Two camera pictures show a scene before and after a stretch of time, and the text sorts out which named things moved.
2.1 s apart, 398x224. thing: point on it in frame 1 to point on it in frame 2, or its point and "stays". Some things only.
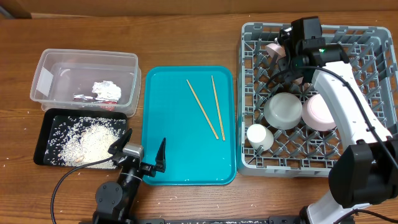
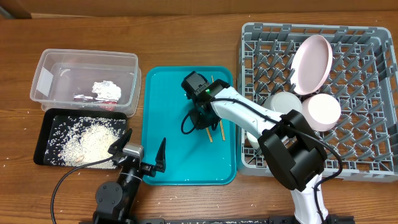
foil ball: (107, 91) stays
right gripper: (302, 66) to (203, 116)
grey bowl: (283, 110) stays
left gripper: (150, 169) stays
